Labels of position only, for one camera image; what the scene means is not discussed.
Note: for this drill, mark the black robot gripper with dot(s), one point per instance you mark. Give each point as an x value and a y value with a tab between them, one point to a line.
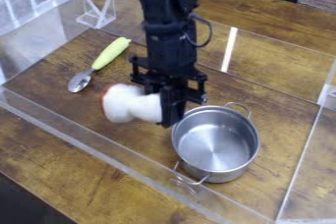
167	70

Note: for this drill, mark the red and white plush mushroom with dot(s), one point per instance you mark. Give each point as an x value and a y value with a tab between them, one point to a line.
125	103

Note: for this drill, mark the silver metal pot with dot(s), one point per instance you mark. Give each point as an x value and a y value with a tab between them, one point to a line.
216	142

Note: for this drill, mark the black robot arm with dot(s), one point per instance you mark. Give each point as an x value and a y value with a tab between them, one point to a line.
168	13

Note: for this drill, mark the yellow handled metal spoon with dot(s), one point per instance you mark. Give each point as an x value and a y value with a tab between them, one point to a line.
105	58

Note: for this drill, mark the clear acrylic triangle bracket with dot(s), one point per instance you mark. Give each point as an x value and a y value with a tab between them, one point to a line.
95	16

